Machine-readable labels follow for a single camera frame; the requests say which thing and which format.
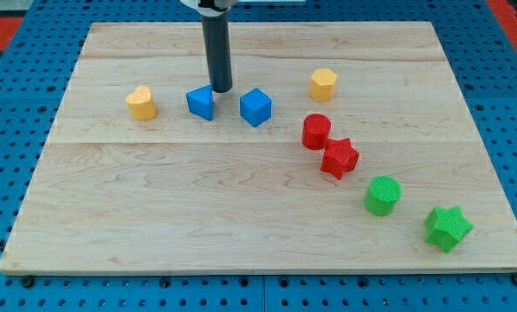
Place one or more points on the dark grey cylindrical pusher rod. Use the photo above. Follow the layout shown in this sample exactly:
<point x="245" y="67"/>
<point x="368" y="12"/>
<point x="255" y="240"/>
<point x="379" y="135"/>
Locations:
<point x="216" y="40"/>

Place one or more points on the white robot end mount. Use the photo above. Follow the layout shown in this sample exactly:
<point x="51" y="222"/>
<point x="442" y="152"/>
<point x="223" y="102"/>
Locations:
<point x="210" y="8"/>

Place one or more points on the yellow heart block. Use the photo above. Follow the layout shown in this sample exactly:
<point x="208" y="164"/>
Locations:
<point x="141" y="103"/>

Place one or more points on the blue triangle block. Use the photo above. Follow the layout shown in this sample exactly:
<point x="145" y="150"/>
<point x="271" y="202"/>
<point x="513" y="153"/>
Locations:
<point x="200" y="102"/>

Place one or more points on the blue cube block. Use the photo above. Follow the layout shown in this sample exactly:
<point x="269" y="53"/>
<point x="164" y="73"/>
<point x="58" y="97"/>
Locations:
<point x="255" y="107"/>

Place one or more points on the yellow hexagon block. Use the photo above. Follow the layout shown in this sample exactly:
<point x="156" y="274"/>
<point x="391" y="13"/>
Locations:
<point x="322" y="84"/>

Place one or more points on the red cylinder block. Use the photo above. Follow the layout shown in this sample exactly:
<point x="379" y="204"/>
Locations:
<point x="315" y="131"/>

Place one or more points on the wooden board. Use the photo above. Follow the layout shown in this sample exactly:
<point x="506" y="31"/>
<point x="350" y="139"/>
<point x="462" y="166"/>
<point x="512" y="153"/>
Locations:
<point x="180" y="195"/>

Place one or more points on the red star block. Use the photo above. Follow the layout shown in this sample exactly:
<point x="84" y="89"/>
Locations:
<point x="339" y="158"/>

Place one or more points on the green cylinder block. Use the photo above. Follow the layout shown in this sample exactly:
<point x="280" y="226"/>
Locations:
<point x="382" y="195"/>

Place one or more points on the green star block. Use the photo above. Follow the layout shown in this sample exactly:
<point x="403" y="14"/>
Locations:
<point x="446" y="227"/>

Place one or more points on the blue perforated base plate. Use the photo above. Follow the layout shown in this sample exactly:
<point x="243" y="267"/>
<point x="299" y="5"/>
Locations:
<point x="34" y="72"/>

